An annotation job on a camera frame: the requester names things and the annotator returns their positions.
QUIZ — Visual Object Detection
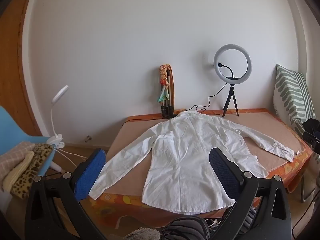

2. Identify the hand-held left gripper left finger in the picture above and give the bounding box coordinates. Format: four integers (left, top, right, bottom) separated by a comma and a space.
24, 148, 108, 240

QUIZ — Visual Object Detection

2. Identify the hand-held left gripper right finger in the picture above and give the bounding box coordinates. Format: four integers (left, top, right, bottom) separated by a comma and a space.
209, 147, 292, 240

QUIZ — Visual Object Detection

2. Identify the white long-sleeved shirt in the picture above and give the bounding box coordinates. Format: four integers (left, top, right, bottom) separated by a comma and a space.
89, 110, 294, 215

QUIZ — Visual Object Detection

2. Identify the dark cloth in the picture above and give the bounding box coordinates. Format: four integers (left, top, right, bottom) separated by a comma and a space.
302, 118, 320, 131

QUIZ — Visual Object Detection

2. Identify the pink towel mat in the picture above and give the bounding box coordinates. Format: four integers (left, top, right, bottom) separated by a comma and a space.
104, 112, 307, 197

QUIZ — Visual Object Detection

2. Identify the green and white patterned pillow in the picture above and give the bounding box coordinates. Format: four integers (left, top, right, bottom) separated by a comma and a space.
272, 64, 320, 140

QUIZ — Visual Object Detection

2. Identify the leopard print cloth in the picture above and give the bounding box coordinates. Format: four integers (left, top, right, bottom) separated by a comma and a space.
10, 142, 54, 201

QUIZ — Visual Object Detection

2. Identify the cream knitted cloth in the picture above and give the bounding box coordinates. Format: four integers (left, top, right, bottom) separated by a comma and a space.
2, 151, 35, 191

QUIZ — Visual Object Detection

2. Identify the black mini tripod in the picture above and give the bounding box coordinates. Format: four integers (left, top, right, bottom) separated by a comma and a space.
222, 84, 240, 117

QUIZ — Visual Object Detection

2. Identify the white clip lamp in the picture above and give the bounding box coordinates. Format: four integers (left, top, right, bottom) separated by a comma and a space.
46, 85, 69, 148

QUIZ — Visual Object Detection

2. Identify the grey fluffy slipper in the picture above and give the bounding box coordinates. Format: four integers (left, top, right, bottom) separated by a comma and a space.
124, 226, 162, 240

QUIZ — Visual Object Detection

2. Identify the pink checked cloth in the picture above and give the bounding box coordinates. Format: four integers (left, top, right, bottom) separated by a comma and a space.
0, 141, 35, 187

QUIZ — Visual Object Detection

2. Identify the folded metal tripod stand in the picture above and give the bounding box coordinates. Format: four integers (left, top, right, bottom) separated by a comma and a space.
157, 71, 175, 118

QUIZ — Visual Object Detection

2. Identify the blue plastic chair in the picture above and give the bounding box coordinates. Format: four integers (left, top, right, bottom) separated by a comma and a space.
0, 105, 66, 178

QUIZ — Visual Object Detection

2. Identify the orange wooden board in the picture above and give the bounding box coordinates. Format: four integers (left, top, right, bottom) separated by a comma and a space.
166, 64, 176, 111

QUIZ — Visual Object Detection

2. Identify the colourful patterned scarf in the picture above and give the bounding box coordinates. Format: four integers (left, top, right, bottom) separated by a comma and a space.
157, 65, 172, 104

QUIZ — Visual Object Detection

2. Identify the wooden door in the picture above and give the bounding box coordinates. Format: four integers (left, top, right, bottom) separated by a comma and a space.
0, 0, 42, 137

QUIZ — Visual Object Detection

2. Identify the white lamp cable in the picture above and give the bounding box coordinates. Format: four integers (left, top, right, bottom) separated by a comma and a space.
54, 147, 88, 173

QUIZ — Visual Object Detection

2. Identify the grey metal chair frame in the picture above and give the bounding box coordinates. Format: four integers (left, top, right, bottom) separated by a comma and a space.
300, 171, 318, 203

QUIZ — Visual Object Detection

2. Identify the thin black power cable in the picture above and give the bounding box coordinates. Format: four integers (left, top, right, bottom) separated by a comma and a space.
124, 82, 229, 123

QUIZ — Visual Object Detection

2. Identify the white ring light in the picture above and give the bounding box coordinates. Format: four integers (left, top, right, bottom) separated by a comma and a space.
213, 44, 253, 84

